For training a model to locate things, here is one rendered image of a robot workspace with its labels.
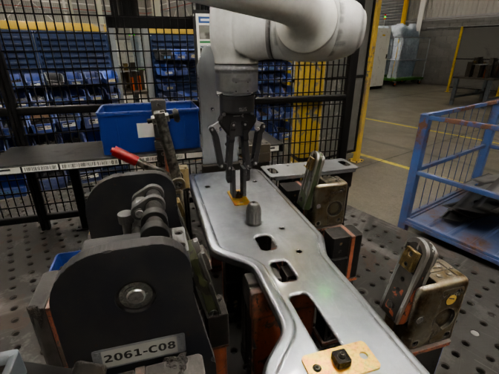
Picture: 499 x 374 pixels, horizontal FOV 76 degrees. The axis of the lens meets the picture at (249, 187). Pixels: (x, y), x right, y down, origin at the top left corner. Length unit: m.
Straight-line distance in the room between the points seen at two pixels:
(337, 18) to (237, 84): 0.22
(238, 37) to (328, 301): 0.48
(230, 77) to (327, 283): 0.42
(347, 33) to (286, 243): 0.38
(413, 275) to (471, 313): 0.59
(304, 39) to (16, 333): 0.93
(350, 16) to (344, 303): 0.45
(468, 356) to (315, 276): 0.50
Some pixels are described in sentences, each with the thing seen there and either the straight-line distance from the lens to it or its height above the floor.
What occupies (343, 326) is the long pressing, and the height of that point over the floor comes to 1.00.
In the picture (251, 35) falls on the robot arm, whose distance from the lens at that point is 0.65.
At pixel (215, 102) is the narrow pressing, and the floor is 1.19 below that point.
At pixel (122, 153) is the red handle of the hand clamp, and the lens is 0.71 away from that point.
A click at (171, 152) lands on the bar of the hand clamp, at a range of 0.70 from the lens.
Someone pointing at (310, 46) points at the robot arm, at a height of 1.34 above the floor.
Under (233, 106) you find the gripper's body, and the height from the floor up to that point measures 1.22.
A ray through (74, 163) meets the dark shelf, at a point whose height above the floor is 1.02.
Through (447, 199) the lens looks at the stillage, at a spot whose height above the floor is 0.17.
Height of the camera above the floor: 1.33
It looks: 23 degrees down
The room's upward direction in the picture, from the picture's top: straight up
